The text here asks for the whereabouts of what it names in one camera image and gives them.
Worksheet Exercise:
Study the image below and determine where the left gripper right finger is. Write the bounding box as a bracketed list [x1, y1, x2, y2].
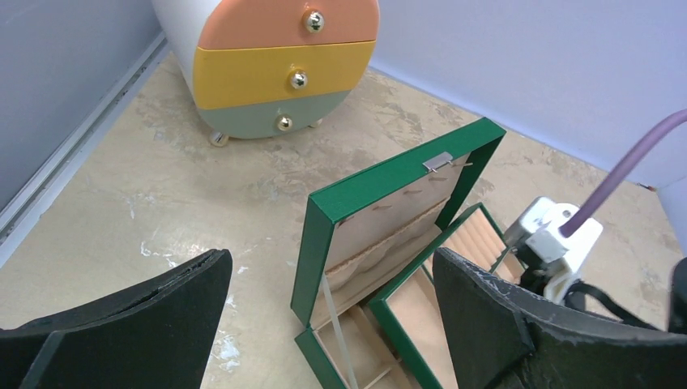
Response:
[433, 248, 686, 388]

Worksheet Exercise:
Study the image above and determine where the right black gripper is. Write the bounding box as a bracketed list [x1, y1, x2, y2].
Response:
[518, 257, 687, 334]

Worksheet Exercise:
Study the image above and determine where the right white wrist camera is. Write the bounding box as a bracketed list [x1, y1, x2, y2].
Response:
[503, 196, 604, 305]

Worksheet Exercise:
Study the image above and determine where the green removable jewelry tray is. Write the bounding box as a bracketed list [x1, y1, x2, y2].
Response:
[369, 203, 524, 388]

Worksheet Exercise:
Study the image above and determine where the round three-drawer jewelry cabinet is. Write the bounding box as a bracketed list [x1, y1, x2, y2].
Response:
[152, 0, 380, 147]

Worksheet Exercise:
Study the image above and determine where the green jewelry box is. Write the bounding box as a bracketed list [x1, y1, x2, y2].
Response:
[291, 118, 505, 388]

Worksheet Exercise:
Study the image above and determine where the aluminium rail frame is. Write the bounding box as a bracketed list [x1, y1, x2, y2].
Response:
[1, 32, 169, 264]

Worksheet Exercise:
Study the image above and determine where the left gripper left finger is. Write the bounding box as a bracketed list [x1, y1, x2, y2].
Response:
[1, 249, 233, 388]

